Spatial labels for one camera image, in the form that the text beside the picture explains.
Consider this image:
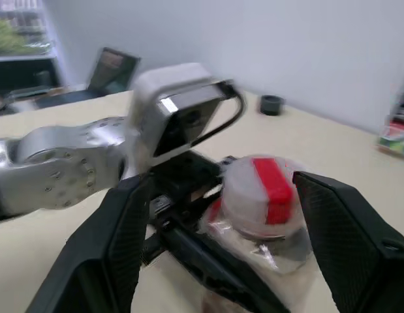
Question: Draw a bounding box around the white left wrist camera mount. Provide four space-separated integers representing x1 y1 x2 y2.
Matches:
123 63 228 182

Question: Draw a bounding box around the clear plastic bottle red label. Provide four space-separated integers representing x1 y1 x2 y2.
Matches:
198 155 317 313

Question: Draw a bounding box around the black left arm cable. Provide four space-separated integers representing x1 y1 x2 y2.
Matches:
192 79 247 148

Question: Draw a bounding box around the window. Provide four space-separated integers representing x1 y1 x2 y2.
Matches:
0 0 56 61

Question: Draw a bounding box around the dark low cabinet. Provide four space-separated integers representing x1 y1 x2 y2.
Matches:
0 55 64 98

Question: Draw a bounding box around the dark open laptop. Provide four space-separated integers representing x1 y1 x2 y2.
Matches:
35 46 141 109

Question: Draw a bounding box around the dark grey round container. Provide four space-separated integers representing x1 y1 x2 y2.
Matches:
259 95 286 116

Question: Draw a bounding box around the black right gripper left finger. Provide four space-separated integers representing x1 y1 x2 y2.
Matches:
25 175 154 313

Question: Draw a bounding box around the marker pen set box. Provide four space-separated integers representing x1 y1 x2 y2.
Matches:
377 89 404 159

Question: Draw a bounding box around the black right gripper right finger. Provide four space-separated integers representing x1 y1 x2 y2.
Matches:
292 170 404 313

